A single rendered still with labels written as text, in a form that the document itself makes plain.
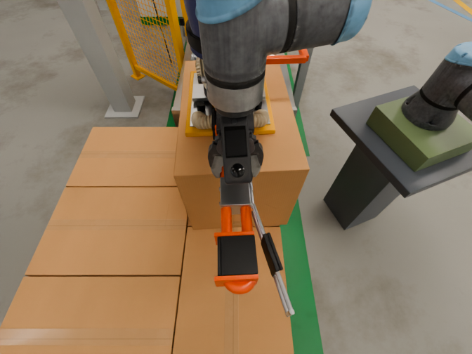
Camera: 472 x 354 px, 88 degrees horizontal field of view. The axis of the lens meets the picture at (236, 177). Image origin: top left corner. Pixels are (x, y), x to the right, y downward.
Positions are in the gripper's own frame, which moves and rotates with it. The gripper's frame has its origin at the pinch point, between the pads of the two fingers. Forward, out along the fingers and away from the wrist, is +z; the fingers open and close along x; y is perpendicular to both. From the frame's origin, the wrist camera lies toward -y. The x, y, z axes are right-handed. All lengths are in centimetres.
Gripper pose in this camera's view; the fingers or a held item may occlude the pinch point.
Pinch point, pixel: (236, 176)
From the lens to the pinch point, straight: 55.6
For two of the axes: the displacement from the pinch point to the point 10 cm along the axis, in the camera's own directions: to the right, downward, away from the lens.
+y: -0.3, -8.2, 5.7
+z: 0.1, 5.7, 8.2
